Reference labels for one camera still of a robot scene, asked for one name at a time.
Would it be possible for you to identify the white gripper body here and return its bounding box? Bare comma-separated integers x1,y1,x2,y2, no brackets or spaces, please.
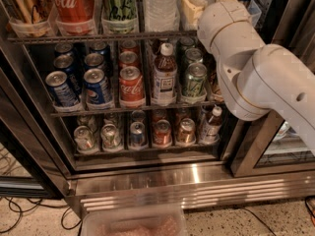
197,0,265,62

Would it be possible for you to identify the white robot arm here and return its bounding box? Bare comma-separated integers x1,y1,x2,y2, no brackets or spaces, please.
180,0,315,151

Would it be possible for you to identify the brown tea bottle white cap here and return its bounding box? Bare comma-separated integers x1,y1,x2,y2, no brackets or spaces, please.
153,42,177,104

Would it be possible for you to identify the front gold can middle shelf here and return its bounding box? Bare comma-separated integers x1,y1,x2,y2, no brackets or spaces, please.
209,64,223,102

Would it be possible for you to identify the gold can shelf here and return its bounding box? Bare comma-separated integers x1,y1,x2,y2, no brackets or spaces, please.
209,64,223,102
1,0,51,37

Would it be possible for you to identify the green LaCroix can top shelf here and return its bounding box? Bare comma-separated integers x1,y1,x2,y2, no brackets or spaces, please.
102,0,137,33

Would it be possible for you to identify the bottom shelf tea bottle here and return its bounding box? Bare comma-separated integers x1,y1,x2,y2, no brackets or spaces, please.
199,106,222,145

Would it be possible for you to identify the bottom shelf orange can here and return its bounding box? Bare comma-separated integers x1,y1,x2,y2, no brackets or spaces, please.
176,118,196,145

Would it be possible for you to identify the red Coca-Cola can top shelf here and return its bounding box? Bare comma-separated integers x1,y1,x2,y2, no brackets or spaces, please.
54,0,95,35

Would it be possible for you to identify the stainless steel fridge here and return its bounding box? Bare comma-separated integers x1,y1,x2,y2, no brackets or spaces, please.
0,0,315,216

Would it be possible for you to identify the bottom shelf red can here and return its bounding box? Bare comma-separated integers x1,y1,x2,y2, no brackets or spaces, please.
153,119,171,148

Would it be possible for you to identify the glass fridge door right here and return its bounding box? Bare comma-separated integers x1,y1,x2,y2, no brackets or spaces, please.
231,0,315,177

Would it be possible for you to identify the bottom shelf blue can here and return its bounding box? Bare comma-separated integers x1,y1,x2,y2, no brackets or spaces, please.
130,122,146,148

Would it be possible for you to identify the shelf white can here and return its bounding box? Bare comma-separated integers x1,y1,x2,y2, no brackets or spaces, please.
100,123,122,151
74,126,96,154

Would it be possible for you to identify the gold can top shelf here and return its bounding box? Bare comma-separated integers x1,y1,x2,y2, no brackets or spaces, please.
1,0,51,37

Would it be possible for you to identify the bottom shelf left white can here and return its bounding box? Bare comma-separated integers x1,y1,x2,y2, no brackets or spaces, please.
74,126,96,154

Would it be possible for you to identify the front green LaCroix can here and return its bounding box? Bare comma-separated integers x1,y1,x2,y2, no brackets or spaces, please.
182,63,207,103

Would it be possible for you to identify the front red Coca-Cola can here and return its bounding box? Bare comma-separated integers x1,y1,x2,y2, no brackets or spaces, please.
119,66,145,107

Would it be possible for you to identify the pepsi can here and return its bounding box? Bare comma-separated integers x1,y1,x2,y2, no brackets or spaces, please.
45,71,80,112
84,69,113,110

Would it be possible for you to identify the front left Pepsi can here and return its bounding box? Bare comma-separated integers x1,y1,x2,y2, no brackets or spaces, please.
45,71,80,112

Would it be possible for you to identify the clear plastic bin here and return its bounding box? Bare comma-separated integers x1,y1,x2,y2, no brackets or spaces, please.
80,204,188,236

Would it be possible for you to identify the black floor cable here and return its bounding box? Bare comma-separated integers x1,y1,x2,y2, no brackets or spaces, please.
0,196,82,234

